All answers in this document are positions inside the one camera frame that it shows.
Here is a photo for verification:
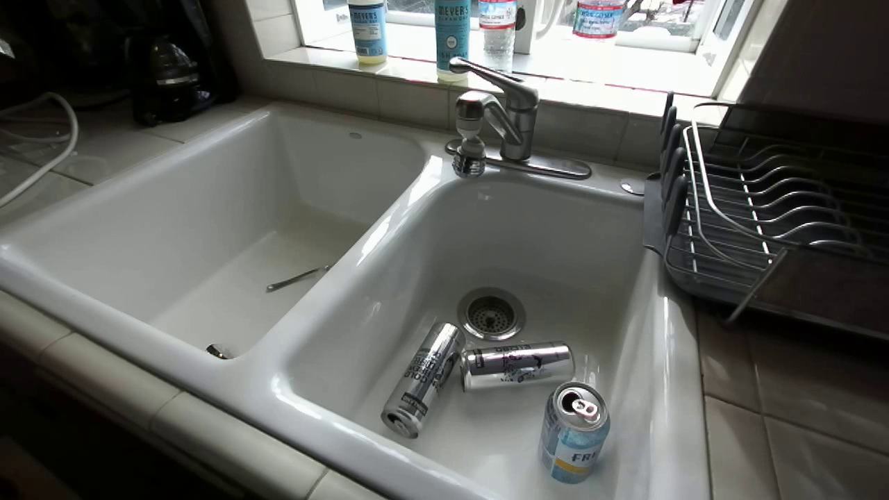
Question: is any slim silver can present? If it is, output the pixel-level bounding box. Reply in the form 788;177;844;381
459;343;578;395
378;319;463;443

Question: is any black coffee maker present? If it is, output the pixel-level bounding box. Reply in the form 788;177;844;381
123;0;238;131

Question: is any white carton with print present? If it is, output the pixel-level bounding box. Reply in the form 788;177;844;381
515;0;541;58

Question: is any tall teal soap bottle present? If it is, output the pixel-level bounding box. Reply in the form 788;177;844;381
434;0;473;84

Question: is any metal drain strainer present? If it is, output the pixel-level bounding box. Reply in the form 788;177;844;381
456;286;527;345

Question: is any light blue soda can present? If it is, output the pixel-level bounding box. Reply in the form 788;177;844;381
540;377;613;486

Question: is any white window frame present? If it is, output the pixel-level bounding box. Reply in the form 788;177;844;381
245;0;788;106

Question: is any chrome sink faucet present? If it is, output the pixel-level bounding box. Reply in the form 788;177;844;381
441;55;595;184

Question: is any white power cable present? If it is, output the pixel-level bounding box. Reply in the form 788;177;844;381
0;88;84;212

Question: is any short soap bottle blue label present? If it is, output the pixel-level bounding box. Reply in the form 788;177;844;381
346;0;390;69

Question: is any metal wire dish rack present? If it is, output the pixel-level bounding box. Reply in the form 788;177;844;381
659;91;889;327

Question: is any white double basin sink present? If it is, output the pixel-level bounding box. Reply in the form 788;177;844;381
0;97;712;500

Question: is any clear water bottle red label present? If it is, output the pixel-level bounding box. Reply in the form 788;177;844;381
477;0;519;73
569;0;627;43

